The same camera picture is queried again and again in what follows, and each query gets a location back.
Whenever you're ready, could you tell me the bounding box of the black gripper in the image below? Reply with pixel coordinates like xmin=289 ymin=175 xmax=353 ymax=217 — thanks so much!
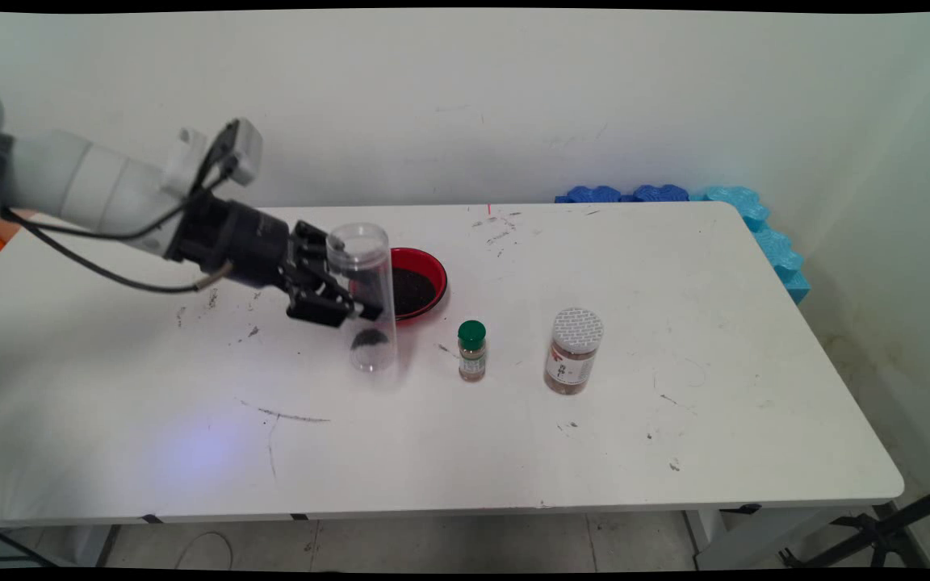
xmin=166 ymin=192 xmax=385 ymax=328

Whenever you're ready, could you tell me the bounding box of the clear plastic jar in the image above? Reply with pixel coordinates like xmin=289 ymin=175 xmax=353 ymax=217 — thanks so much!
xmin=326 ymin=223 xmax=398 ymax=374

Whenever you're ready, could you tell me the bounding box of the red bowl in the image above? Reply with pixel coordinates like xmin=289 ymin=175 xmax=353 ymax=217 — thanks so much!
xmin=346 ymin=247 xmax=448 ymax=322

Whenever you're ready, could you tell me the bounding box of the green capped spice bottle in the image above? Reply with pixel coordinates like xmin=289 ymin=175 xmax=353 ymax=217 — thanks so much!
xmin=458 ymin=320 xmax=488 ymax=382

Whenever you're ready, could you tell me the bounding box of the white capped spice jar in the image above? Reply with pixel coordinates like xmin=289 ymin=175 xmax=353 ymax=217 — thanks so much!
xmin=543 ymin=307 xmax=605 ymax=396

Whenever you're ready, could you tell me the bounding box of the white table leg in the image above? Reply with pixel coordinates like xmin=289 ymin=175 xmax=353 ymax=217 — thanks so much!
xmin=685 ymin=507 xmax=869 ymax=570
xmin=73 ymin=525 xmax=119 ymax=566

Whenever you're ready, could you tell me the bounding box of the light blue foam mat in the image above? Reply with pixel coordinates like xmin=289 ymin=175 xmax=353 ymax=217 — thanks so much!
xmin=691 ymin=186 xmax=811 ymax=306

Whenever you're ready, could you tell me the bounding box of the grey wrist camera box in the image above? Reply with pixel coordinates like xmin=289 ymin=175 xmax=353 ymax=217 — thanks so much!
xmin=205 ymin=118 xmax=264 ymax=188

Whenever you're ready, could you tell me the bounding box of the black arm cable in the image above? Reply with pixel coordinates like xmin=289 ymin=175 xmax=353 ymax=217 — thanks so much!
xmin=1 ymin=211 xmax=236 ymax=294
xmin=0 ymin=145 xmax=236 ymax=241

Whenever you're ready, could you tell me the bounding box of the thin grey floor cable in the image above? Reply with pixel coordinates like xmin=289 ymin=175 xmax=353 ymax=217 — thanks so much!
xmin=177 ymin=531 xmax=236 ymax=570

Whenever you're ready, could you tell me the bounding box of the thin black cable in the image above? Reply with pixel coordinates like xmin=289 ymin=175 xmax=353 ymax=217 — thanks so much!
xmin=0 ymin=520 xmax=54 ymax=566

